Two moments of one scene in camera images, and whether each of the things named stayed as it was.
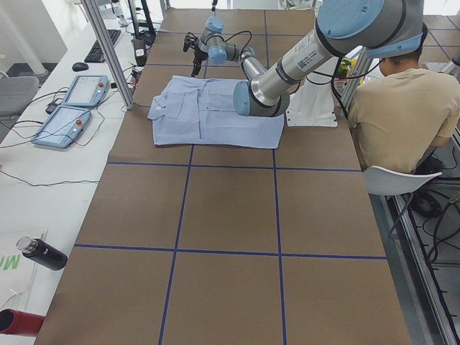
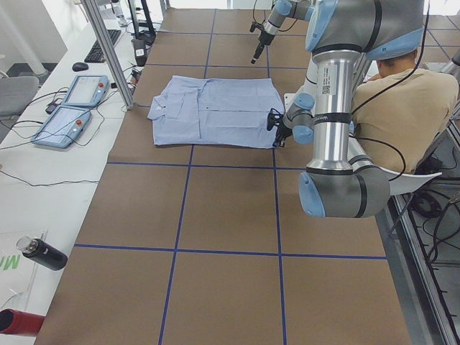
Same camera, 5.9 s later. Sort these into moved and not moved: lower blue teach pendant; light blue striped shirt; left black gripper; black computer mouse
Moved: left black gripper
Not moved: black computer mouse; lower blue teach pendant; light blue striped shirt
